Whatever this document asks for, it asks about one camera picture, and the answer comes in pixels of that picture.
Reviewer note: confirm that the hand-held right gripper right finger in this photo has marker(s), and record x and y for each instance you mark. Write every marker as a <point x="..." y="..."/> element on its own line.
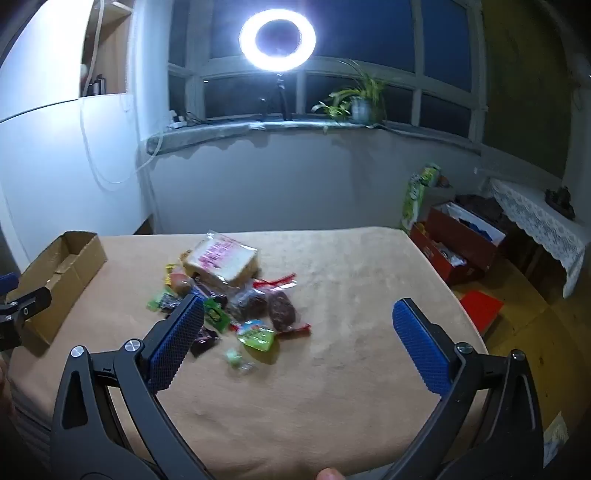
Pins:
<point x="420" y="346"/>

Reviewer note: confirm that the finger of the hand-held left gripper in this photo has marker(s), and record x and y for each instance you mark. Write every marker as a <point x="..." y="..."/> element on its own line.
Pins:
<point x="27" y="305"/>
<point x="7" y="281"/>

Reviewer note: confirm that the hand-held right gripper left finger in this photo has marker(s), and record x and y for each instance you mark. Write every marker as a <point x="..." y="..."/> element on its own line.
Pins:
<point x="178" y="344"/>

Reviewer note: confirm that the brown chocolate bar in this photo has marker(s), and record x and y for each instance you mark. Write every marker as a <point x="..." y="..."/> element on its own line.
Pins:
<point x="203" y="342"/>

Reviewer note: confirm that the brown cardboard box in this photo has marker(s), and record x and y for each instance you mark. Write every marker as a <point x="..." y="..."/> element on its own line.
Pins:
<point x="60" y="295"/>

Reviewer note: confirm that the green dark snack packet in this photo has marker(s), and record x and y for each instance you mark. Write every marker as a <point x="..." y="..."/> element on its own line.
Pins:
<point x="159" y="302"/>

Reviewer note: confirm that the green yellow snack packet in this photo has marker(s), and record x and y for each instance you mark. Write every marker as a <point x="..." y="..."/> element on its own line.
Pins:
<point x="217" y="316"/>

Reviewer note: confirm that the small green candy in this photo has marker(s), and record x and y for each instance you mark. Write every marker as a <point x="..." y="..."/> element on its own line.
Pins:
<point x="234" y="357"/>

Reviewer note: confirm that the orange round snack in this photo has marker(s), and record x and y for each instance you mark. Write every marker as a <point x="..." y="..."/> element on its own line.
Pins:
<point x="182" y="282"/>

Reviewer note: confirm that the dark cake packet red ends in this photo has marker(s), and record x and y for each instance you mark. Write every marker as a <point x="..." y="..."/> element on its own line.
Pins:
<point x="251" y="302"/>
<point x="281" y="311"/>

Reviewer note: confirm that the sliced bread packet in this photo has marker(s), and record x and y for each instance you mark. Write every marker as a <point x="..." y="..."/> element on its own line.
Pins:
<point x="221" y="258"/>

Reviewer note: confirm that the person's right hand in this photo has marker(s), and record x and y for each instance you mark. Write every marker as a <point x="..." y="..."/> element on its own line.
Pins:
<point x="330" y="474"/>

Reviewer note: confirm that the red folder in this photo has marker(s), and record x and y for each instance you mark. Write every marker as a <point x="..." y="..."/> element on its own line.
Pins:
<point x="480" y="309"/>

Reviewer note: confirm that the low red box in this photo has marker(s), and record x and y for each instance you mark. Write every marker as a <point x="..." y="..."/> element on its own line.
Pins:
<point x="443" y="272"/>

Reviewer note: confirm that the large red box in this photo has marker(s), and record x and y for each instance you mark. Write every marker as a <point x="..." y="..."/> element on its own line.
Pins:
<point x="461" y="244"/>

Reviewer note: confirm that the white cabinet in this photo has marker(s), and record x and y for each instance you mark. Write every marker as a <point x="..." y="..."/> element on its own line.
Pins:
<point x="60" y="161"/>

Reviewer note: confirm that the white green printed bag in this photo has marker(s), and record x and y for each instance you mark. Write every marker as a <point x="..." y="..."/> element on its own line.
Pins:
<point x="554" y="438"/>

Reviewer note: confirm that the lace covered side table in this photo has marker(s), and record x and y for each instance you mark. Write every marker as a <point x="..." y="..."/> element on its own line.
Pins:
<point x="540" y="217"/>

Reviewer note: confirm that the dark figurine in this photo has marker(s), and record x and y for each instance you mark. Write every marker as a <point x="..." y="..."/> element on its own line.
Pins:
<point x="561" y="198"/>

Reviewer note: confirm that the grey windowsill cover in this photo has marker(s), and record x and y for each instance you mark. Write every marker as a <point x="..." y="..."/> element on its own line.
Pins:
<point x="207" y="134"/>

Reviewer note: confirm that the white power strip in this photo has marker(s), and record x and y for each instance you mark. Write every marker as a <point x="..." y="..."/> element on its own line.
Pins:
<point x="178" y="123"/>

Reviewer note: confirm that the potted spider plant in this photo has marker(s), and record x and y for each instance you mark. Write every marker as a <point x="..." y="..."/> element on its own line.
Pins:
<point x="360" y="108"/>

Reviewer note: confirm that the black tripod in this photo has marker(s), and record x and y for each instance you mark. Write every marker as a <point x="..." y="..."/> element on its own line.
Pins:
<point x="279" y="92"/>

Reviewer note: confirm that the white window frame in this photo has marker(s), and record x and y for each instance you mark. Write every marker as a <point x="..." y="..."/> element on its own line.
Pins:
<point x="418" y="60"/>

